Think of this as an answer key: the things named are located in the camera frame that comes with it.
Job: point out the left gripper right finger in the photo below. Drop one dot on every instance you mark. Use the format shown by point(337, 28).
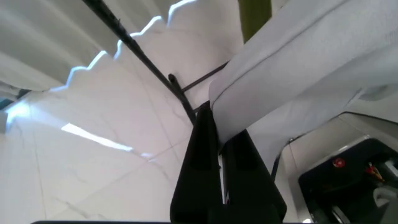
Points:
point(252, 186)

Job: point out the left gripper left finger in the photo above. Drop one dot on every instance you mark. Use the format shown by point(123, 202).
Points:
point(197, 180)

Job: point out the pale grey garment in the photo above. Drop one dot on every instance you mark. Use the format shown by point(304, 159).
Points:
point(295, 62)

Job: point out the green shirt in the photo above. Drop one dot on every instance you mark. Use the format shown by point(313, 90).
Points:
point(253, 18)

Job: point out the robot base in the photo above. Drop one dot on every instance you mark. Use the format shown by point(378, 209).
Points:
point(342, 174)

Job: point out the black clothes rack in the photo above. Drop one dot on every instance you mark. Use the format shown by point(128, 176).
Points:
point(133, 46)

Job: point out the window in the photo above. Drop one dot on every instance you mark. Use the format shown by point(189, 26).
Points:
point(12, 98)

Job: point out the white curtain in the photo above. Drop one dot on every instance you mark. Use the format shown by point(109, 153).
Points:
point(46, 37)

